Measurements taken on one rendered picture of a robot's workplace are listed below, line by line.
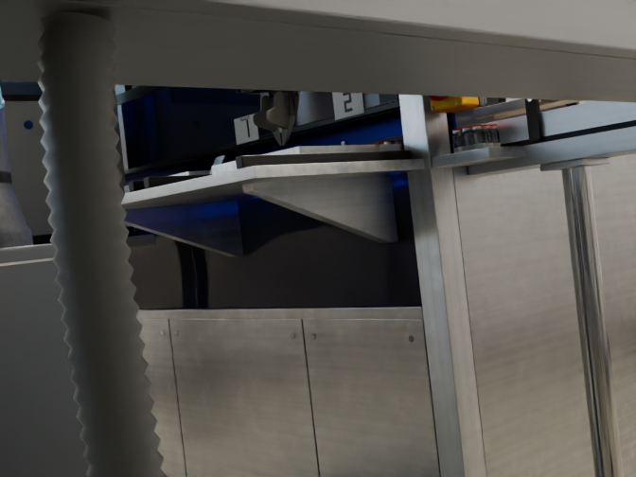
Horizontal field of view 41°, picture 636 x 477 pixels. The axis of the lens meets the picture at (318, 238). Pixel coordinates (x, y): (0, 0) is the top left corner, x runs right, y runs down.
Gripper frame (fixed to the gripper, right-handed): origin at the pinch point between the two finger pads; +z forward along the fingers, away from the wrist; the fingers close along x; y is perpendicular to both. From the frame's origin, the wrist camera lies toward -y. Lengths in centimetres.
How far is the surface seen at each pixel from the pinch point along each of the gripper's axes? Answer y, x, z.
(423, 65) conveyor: 67, 89, 9
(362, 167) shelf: -7.5, 10.9, 7.0
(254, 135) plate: -23.6, -38.4, -6.3
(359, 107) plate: -23.6, -4.1, -6.5
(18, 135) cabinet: 10, -89, -15
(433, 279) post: -23.6, 10.2, 28.5
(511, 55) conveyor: 64, 92, 9
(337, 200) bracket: -8.6, 2.4, 11.8
